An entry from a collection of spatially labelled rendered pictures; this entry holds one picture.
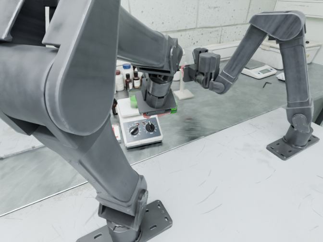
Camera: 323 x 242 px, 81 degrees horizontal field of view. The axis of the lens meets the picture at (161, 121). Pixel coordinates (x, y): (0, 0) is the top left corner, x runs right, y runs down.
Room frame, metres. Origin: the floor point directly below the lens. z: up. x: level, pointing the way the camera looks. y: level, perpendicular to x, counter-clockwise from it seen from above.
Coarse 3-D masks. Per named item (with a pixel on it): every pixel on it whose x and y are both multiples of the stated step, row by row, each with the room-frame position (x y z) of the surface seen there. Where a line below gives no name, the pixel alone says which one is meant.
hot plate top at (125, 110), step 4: (120, 100) 0.64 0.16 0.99; (124, 100) 0.64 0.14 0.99; (128, 100) 0.64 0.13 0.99; (120, 104) 0.61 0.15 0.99; (124, 104) 0.61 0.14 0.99; (128, 104) 0.61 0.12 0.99; (120, 108) 0.58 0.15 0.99; (124, 108) 0.58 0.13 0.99; (128, 108) 0.58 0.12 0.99; (120, 112) 0.55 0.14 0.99; (124, 112) 0.55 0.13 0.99; (128, 112) 0.55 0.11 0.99; (132, 112) 0.55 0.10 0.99; (136, 112) 0.55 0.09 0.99; (124, 116) 0.54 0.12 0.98; (128, 116) 0.54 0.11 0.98
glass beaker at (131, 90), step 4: (128, 88) 0.60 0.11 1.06; (132, 88) 0.61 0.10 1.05; (136, 88) 0.62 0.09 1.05; (140, 88) 0.61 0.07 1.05; (128, 92) 0.58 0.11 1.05; (132, 92) 0.57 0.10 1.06; (132, 96) 0.57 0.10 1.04; (132, 100) 0.57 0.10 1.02; (136, 100) 0.57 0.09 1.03; (132, 104) 0.57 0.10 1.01; (136, 104) 0.57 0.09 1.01; (132, 108) 0.57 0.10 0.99; (136, 108) 0.57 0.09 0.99
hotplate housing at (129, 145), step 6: (120, 114) 0.57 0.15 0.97; (120, 120) 0.54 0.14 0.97; (126, 120) 0.53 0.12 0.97; (132, 120) 0.53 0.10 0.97; (150, 138) 0.49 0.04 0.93; (156, 138) 0.49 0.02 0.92; (162, 138) 0.50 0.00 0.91; (126, 144) 0.46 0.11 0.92; (132, 144) 0.46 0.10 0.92; (138, 144) 0.47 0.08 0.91; (144, 144) 0.48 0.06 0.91
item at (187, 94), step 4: (180, 80) 0.89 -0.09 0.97; (180, 84) 0.88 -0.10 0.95; (180, 88) 0.88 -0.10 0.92; (176, 92) 0.87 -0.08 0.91; (180, 92) 0.87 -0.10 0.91; (184, 92) 0.87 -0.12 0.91; (188, 92) 0.87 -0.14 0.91; (180, 96) 0.83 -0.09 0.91; (184, 96) 0.83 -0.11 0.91; (188, 96) 0.83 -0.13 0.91; (192, 96) 0.83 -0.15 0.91
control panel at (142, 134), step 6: (138, 120) 0.54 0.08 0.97; (144, 120) 0.54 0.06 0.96; (150, 120) 0.54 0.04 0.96; (156, 120) 0.55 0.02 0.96; (126, 126) 0.51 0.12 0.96; (138, 126) 0.52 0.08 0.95; (144, 126) 0.52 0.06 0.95; (156, 126) 0.53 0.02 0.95; (126, 132) 0.49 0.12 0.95; (138, 132) 0.50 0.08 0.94; (144, 132) 0.50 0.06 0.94; (150, 132) 0.50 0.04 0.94; (156, 132) 0.51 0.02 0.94; (126, 138) 0.47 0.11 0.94; (132, 138) 0.48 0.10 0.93; (138, 138) 0.48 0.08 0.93; (144, 138) 0.48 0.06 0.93
